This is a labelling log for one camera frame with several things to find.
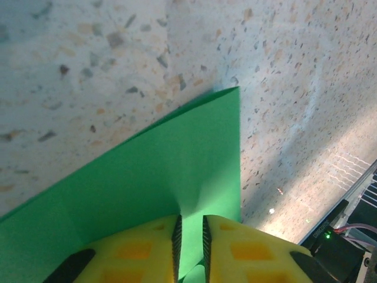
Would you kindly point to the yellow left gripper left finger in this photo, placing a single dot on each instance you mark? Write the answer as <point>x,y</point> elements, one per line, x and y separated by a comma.
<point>132,253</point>

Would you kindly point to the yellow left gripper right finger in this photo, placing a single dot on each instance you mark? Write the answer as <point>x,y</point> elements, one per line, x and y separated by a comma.
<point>250,253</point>

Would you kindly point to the green paper sheet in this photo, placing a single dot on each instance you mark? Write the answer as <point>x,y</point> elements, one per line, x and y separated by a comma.
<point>147,177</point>

